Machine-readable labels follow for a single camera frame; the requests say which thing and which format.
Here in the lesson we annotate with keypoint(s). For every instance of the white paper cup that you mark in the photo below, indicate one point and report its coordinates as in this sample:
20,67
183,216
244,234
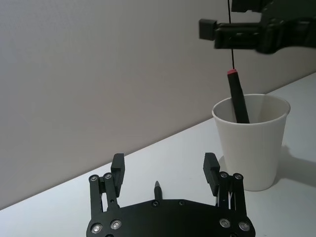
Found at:
249,153

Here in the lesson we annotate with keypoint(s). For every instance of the black pen with grey tip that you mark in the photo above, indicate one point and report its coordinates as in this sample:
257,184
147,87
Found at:
158,191

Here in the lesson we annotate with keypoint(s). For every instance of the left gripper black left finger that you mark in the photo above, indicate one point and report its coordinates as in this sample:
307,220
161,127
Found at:
109,190

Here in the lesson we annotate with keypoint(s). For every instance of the black pen with red end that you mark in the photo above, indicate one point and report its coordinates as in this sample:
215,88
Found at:
238,98

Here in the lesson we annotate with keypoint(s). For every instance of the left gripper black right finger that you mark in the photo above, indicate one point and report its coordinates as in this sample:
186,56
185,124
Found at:
234,192

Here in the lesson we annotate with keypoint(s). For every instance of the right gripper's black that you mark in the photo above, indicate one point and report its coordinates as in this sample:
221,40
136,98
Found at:
286,27

